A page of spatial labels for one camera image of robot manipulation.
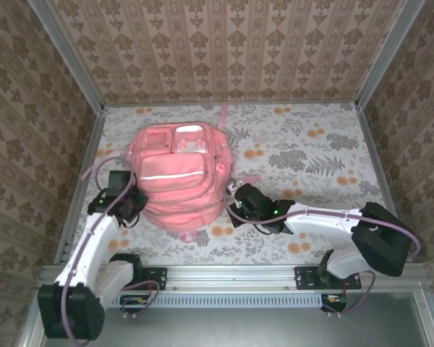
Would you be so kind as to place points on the pink backpack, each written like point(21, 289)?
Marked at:
point(173, 180)

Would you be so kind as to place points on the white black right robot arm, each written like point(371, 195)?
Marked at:
point(318, 220)

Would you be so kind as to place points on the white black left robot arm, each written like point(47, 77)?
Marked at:
point(90, 246)

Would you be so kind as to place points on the floral tablecloth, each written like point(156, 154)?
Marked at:
point(293, 152)

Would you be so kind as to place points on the grey sheet metal panel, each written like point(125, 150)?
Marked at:
point(220, 329)

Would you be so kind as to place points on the aluminium side rail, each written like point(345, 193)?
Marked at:
point(92, 144)
point(383, 180)

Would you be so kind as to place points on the aluminium mounting rail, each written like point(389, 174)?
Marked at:
point(231, 276)

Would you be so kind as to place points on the aluminium frame post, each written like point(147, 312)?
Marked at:
point(70, 59)
point(387, 54)

